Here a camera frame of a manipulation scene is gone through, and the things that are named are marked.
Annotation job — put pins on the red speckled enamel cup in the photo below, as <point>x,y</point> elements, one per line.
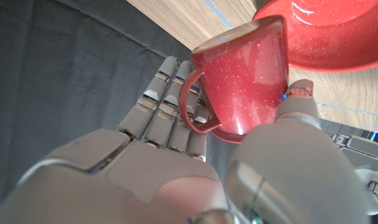
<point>245,77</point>

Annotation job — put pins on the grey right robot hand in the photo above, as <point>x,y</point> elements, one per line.
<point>145,180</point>

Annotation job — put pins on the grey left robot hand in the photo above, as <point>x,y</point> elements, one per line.
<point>363,149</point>

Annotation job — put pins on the red speckled enamel bowl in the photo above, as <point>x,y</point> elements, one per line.
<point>332,34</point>

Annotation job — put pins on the black backdrop curtain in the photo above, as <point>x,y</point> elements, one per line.
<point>67,71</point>

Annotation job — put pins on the grey tape outline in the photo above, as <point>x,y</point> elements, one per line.
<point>218,14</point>

